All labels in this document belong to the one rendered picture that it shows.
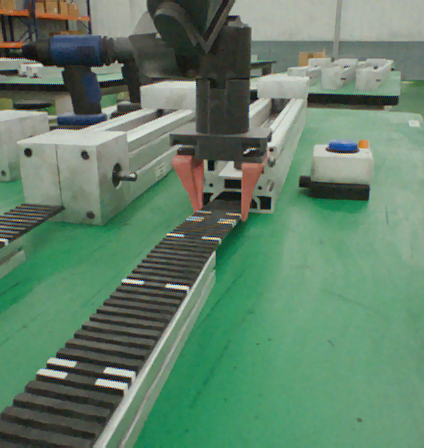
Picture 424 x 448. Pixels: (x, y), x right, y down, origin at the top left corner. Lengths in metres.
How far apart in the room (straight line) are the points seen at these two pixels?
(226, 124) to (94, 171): 0.16
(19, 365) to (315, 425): 0.19
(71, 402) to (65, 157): 0.36
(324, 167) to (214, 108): 0.23
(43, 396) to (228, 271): 0.24
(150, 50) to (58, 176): 0.18
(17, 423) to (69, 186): 0.37
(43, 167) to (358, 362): 0.41
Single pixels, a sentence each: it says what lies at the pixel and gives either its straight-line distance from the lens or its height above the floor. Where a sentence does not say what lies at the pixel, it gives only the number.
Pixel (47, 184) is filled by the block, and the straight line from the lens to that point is 0.59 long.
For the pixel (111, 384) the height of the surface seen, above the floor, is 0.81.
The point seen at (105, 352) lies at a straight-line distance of 0.29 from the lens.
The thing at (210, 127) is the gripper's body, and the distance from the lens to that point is 0.50.
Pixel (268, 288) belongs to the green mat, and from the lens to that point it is 0.42.
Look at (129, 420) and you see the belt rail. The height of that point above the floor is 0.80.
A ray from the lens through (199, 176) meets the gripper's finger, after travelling 0.56.
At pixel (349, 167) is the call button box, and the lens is 0.67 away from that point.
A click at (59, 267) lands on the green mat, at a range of 0.48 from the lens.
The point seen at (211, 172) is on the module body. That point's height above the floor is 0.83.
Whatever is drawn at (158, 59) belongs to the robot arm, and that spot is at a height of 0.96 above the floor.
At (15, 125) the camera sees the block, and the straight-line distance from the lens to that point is 0.81.
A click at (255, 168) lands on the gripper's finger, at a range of 0.49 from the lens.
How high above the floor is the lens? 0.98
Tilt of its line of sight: 21 degrees down
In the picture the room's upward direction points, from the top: straight up
